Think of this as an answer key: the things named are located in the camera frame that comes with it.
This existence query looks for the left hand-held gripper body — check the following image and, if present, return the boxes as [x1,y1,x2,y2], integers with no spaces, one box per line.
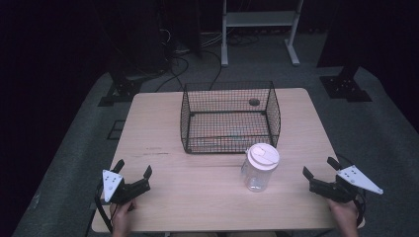
[101,169,152,205]

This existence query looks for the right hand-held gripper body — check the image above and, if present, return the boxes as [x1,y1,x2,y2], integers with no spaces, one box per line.
[308,164,384,204]

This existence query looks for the clear plastic jar white lid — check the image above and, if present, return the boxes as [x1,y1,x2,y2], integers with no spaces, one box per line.
[240,142,281,194]

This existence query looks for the black wire mesh basket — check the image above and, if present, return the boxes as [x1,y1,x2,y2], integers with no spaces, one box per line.
[179,80,282,155]

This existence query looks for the person's left hand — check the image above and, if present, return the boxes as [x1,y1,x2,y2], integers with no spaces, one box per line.
[109,198,137,237]

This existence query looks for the person's right hand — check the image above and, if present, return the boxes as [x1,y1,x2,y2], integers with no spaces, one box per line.
[326,197,360,237]

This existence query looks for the black stand base plate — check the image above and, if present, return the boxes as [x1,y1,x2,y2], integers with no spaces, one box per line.
[97,78,143,108]
[319,67,374,103]

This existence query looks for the black floor cables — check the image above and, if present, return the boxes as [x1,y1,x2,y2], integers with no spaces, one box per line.
[154,29,261,94]

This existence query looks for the white metal stand frame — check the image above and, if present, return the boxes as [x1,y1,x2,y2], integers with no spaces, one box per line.
[220,0,304,68]

